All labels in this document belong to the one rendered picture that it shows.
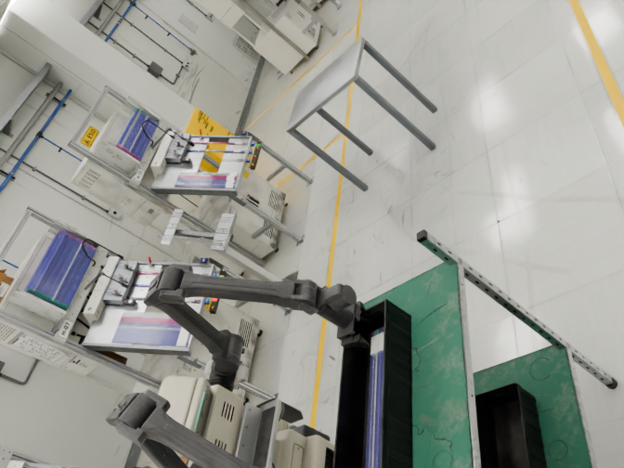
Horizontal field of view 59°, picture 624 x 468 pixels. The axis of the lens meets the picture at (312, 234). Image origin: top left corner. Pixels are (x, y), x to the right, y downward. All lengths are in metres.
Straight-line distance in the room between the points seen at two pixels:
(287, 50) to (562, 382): 6.36
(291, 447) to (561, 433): 0.88
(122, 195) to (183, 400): 3.27
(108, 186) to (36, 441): 2.12
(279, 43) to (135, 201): 3.64
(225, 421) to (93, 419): 3.59
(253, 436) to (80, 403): 3.60
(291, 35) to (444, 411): 6.58
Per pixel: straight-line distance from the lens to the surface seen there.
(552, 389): 2.10
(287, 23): 7.60
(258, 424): 1.95
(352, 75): 3.71
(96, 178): 4.85
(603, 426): 2.40
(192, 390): 1.79
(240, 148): 4.89
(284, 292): 1.53
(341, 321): 1.61
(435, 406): 1.53
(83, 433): 5.37
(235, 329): 4.29
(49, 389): 5.35
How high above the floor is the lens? 2.04
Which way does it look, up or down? 26 degrees down
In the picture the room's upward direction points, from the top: 55 degrees counter-clockwise
